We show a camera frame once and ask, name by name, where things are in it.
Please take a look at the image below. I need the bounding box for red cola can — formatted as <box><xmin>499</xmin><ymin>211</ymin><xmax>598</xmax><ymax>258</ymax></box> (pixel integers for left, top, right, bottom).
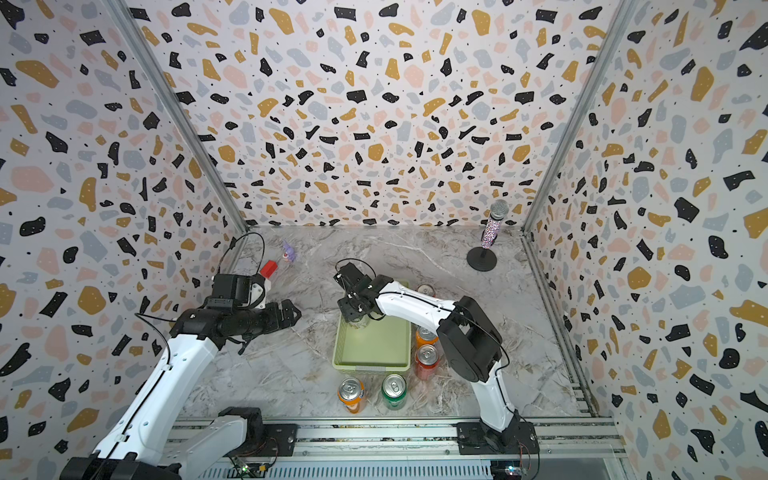
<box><xmin>415</xmin><ymin>344</ymin><xmax>439</xmax><ymax>381</ymax></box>
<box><xmin>417</xmin><ymin>284</ymin><xmax>436</xmax><ymax>297</ymax></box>

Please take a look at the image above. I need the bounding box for orange Fanta can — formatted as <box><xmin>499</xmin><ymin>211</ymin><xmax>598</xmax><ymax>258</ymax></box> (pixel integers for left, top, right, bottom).
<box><xmin>338</xmin><ymin>377</ymin><xmax>365</xmax><ymax>414</ymax></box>
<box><xmin>415</xmin><ymin>327</ymin><xmax>438</xmax><ymax>348</ymax></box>

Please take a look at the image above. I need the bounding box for green Sprite can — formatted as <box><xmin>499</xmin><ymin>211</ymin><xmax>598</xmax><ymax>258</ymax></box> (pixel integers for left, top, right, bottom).
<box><xmin>381</xmin><ymin>374</ymin><xmax>407</xmax><ymax>410</ymax></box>

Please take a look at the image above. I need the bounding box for green herbal tea can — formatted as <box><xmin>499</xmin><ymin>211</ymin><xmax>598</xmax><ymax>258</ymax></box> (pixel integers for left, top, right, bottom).
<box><xmin>348</xmin><ymin>316</ymin><xmax>371</xmax><ymax>329</ymax></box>

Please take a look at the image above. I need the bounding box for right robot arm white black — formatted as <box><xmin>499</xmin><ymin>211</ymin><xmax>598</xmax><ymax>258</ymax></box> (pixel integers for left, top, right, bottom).
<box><xmin>334</xmin><ymin>273</ymin><xmax>520</xmax><ymax>452</ymax></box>

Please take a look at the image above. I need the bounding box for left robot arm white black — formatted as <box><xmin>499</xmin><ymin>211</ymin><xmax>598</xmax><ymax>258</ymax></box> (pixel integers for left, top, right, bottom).
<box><xmin>60</xmin><ymin>300</ymin><xmax>301</xmax><ymax>479</ymax></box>

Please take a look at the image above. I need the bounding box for light green perforated plastic basket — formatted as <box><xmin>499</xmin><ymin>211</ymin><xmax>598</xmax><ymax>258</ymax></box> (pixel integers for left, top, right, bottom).
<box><xmin>332</xmin><ymin>314</ymin><xmax>412</xmax><ymax>373</ymax></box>

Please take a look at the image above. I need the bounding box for red small toy block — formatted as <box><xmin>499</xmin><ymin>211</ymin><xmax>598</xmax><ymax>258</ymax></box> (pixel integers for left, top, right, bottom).
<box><xmin>259</xmin><ymin>260</ymin><xmax>278</xmax><ymax>279</ymax></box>

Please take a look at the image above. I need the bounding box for purple small toy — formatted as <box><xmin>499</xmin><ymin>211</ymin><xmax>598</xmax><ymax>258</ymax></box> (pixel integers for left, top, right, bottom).
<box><xmin>282</xmin><ymin>241</ymin><xmax>297</xmax><ymax>263</ymax></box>

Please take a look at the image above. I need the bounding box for glitter microphone on black stand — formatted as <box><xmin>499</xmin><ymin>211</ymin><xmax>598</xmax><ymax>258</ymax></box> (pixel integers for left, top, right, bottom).
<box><xmin>466</xmin><ymin>200</ymin><xmax>509</xmax><ymax>272</ymax></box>

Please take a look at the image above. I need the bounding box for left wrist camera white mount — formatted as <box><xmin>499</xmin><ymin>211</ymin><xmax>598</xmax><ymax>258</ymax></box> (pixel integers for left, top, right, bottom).
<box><xmin>205</xmin><ymin>273</ymin><xmax>271</xmax><ymax>310</ymax></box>

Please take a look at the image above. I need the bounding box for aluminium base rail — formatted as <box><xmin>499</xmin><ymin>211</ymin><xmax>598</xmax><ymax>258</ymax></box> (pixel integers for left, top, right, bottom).
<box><xmin>197</xmin><ymin>417</ymin><xmax>635</xmax><ymax>479</ymax></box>

